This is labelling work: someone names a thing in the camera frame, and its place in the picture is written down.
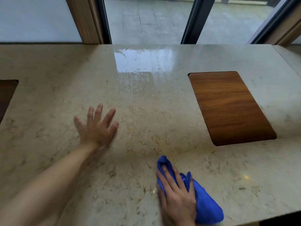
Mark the person's left hand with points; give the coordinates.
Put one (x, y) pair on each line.
(95, 132)

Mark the person's right hand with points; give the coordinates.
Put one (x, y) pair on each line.
(180, 207)

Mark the person's left little finger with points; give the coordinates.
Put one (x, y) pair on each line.
(78, 122)

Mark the person's right little finger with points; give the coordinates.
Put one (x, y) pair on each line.
(192, 188)

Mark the person's right thumb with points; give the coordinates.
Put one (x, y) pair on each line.
(161, 197)

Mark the person's right middle finger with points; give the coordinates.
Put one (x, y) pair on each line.
(171, 178)

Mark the person's left middle finger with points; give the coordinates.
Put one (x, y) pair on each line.
(98, 112)

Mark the person's left thumb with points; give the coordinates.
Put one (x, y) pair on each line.
(114, 128)

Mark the blue microfibre cloth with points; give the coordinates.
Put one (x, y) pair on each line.
(207, 207)

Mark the person's left forearm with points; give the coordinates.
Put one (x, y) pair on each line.
(47, 185)

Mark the wooden inlay panel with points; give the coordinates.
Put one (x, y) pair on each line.
(6, 96)
(229, 108)

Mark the wooden door jamb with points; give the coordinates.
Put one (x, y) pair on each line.
(85, 19)
(285, 31)

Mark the dark window frame post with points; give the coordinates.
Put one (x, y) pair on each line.
(270, 22)
(103, 19)
(197, 19)

